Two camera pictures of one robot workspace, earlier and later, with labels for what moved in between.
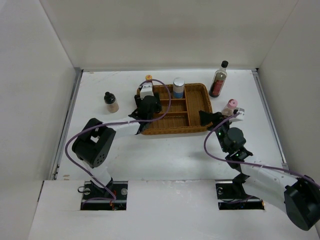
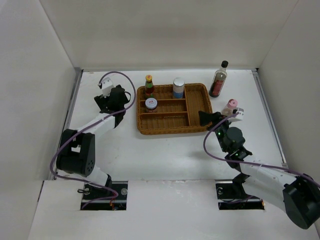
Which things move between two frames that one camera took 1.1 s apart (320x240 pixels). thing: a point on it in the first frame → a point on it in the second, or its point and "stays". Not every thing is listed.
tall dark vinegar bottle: x=219 y=81 stays
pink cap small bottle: x=228 y=110 stays
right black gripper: x=206 y=118 stays
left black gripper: x=157 y=109 → x=103 y=101
